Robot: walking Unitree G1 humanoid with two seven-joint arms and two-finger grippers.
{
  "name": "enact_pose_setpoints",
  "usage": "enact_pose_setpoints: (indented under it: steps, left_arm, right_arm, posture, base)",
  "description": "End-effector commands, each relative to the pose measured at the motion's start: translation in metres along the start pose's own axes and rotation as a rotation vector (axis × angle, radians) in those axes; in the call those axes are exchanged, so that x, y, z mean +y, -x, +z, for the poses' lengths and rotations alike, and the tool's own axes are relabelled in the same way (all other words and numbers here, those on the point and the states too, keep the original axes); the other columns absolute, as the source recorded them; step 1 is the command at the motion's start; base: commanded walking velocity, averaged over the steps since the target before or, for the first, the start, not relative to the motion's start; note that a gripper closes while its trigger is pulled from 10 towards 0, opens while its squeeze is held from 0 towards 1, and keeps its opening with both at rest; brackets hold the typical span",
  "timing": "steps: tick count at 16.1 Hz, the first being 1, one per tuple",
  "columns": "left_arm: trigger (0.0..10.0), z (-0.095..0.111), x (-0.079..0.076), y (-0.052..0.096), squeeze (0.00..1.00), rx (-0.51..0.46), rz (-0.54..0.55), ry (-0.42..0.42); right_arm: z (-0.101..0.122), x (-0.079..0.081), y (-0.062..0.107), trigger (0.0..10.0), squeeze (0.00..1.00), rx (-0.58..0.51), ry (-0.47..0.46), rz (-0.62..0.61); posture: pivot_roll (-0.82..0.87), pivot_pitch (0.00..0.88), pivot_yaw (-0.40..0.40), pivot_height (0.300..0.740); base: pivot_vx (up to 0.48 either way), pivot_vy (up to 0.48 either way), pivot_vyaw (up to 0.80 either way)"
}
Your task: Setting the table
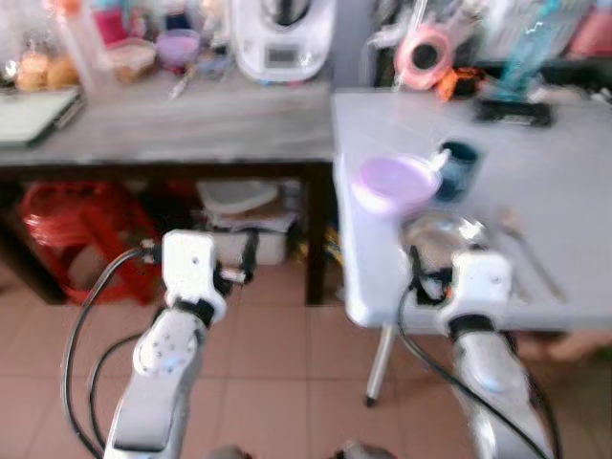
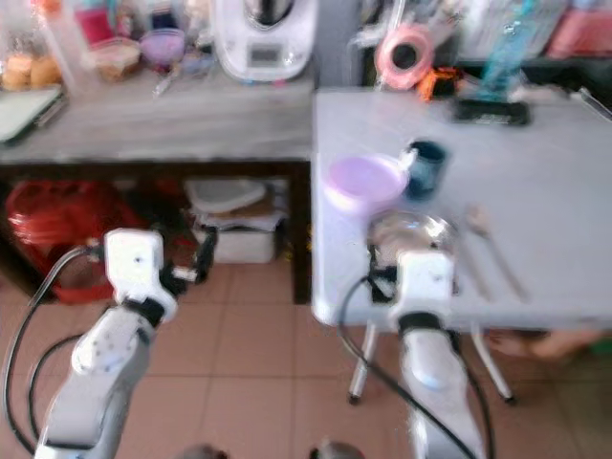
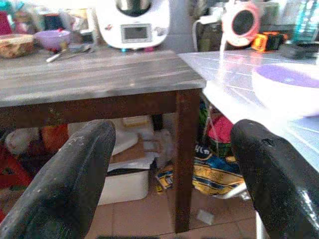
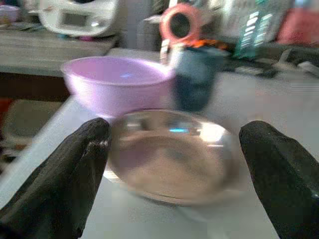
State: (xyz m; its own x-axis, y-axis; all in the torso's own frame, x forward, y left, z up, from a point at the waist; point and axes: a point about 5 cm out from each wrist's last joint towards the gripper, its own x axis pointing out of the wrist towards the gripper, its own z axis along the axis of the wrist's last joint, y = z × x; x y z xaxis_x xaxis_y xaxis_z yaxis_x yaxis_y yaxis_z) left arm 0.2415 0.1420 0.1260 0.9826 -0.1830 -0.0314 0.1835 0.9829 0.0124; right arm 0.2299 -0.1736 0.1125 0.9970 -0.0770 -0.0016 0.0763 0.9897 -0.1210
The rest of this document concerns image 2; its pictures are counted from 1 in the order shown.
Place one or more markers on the stainless steel bowl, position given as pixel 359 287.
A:
pixel 411 229

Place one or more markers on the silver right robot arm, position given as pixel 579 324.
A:
pixel 435 373

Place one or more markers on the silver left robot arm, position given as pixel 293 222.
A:
pixel 96 382

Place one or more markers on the white plastic container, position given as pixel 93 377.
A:
pixel 229 196

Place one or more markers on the lilac plastic bowl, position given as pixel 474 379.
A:
pixel 363 180

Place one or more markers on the metal spoon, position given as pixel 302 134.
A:
pixel 488 239

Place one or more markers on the dark teal mug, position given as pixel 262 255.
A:
pixel 426 167

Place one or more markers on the grey-topped wooden counter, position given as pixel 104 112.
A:
pixel 172 124

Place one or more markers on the person's bare foot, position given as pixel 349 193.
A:
pixel 545 344

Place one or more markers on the small white utensil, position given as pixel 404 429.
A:
pixel 164 84

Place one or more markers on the white folding table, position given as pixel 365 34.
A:
pixel 535 172

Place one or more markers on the black flat base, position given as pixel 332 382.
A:
pixel 492 112

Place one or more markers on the small orange object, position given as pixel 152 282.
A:
pixel 435 84

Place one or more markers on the purple plastic tub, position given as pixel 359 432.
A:
pixel 163 48

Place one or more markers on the clear food container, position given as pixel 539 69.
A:
pixel 113 59

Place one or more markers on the white kitchen appliance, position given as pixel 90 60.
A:
pixel 263 43

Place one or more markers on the pink round gadget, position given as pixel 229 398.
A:
pixel 404 55

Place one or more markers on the white cutting board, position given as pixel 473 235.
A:
pixel 27 110

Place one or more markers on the orange fruit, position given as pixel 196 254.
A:
pixel 17 72
pixel 46 72

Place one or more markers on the clear plastic bottle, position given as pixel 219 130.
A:
pixel 67 43

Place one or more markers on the blue transparent pitcher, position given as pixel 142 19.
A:
pixel 509 48

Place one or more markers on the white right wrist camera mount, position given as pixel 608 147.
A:
pixel 428 282

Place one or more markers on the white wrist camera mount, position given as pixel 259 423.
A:
pixel 428 282
pixel 134 268

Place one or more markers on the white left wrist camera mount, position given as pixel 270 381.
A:
pixel 134 268

